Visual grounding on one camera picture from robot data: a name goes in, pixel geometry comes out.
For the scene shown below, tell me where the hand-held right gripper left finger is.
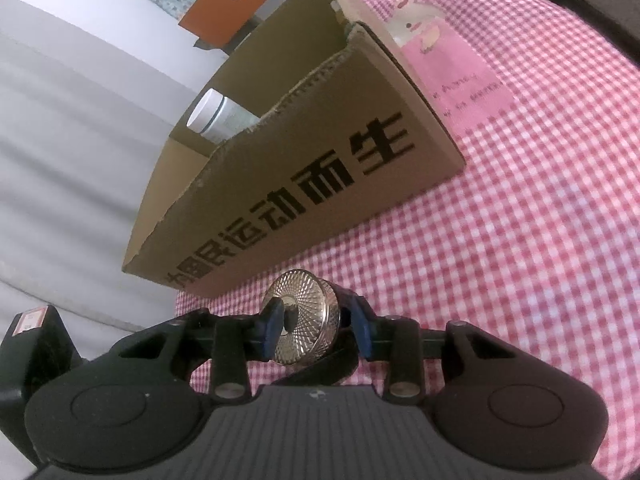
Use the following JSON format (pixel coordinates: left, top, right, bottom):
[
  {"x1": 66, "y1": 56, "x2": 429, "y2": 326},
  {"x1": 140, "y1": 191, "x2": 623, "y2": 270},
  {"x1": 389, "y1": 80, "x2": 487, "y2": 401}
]
[{"x1": 112, "y1": 296, "x2": 283, "y2": 403}]

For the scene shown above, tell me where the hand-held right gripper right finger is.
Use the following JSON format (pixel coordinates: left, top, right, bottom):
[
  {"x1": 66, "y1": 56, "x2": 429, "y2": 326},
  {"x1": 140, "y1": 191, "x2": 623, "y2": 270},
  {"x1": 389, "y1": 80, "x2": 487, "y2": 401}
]
[{"x1": 330, "y1": 284, "x2": 523, "y2": 403}]

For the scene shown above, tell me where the black jar with gold lid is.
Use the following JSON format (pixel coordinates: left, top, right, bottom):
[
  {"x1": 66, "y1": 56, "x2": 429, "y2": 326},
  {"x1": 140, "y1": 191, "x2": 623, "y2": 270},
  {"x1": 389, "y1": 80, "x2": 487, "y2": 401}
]
[{"x1": 261, "y1": 269, "x2": 360, "y2": 387}]

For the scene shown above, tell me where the brown cardboard box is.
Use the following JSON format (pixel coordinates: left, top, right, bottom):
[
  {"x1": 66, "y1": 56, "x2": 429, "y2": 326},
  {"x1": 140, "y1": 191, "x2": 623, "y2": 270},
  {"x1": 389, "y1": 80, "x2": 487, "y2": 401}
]
[{"x1": 121, "y1": 0, "x2": 467, "y2": 301}]

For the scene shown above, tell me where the white pill bottle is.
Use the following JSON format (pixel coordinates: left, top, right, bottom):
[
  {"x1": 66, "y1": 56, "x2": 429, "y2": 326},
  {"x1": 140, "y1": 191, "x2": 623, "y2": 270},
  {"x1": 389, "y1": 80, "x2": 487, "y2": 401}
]
[{"x1": 186, "y1": 88, "x2": 261, "y2": 145}]

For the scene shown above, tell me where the pink checkered tablecloth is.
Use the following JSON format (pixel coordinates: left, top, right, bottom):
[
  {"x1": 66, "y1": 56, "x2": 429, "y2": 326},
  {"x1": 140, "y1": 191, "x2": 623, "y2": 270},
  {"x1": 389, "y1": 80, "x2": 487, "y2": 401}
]
[{"x1": 175, "y1": 0, "x2": 640, "y2": 480}]

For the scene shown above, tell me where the white curtain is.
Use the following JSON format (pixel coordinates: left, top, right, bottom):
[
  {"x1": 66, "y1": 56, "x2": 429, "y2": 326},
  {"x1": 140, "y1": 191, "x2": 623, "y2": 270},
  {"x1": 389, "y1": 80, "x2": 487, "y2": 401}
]
[{"x1": 0, "y1": 30, "x2": 236, "y2": 341}]

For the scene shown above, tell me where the pink cartoon printed label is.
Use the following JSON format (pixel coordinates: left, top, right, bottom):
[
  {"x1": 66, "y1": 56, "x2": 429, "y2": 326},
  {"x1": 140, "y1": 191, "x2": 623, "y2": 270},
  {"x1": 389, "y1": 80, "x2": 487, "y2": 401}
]
[{"x1": 385, "y1": 0, "x2": 512, "y2": 137}]

